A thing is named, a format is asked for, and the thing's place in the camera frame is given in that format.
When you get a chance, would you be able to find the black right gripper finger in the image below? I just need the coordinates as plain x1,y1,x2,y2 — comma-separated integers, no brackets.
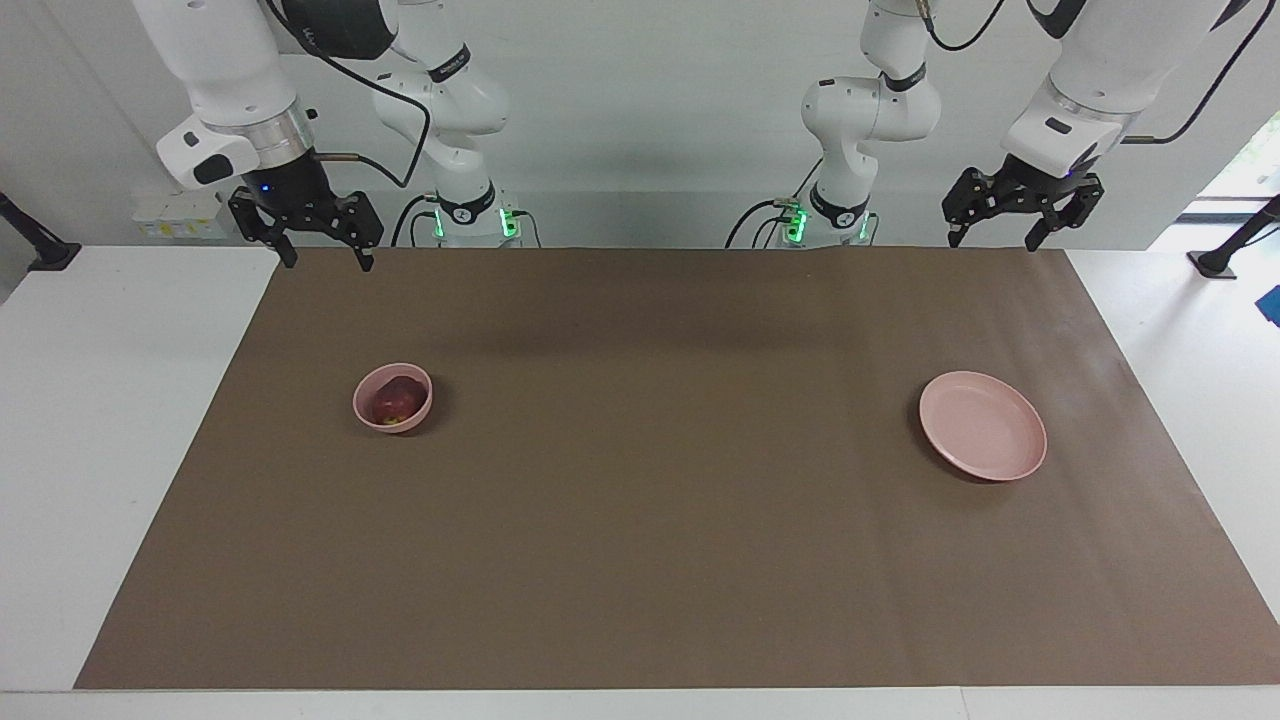
228,188,298,269
335,190,385,273

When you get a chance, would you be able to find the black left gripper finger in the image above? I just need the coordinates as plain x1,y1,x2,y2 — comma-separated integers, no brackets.
1025,178,1104,253
942,168,1001,248

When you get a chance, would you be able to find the dark red apple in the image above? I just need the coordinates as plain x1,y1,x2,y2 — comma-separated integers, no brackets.
372,376,423,426

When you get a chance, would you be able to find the pink bowl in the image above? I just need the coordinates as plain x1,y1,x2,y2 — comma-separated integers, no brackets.
352,362,434,435

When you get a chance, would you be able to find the pink plate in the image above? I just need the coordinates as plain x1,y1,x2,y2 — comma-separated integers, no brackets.
919,371,1048,482

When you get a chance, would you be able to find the black stand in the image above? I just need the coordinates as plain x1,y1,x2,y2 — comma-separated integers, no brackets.
0,192,81,273
1187,195,1280,279

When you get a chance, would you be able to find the brown table mat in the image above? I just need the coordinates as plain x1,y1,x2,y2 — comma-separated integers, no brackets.
73,245,1280,691

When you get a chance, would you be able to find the black base cable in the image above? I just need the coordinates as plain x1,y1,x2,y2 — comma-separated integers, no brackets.
725,155,823,249
390,193,441,248

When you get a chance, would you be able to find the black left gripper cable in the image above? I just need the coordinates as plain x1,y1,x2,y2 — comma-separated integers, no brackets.
920,0,1280,147

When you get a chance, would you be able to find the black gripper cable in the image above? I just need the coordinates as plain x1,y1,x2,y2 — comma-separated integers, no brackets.
920,0,1280,147
265,0,433,191

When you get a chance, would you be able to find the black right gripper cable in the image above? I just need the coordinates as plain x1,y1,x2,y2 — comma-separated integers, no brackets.
265,0,433,191

